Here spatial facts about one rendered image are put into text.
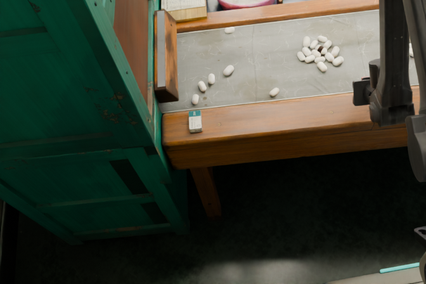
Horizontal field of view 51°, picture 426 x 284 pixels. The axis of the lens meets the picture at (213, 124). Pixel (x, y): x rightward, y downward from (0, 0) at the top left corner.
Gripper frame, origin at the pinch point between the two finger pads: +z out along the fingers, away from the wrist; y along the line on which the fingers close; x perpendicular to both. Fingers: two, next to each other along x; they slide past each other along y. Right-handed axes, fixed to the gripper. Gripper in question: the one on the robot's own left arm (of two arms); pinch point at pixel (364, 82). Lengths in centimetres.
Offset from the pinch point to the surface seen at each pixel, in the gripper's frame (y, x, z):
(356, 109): 2.1, 7.4, 0.2
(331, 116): 9.3, 8.4, -1.1
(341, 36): 0.3, -8.9, 23.2
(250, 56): 29.3, -6.7, 19.8
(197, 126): 46.3, 6.3, -2.7
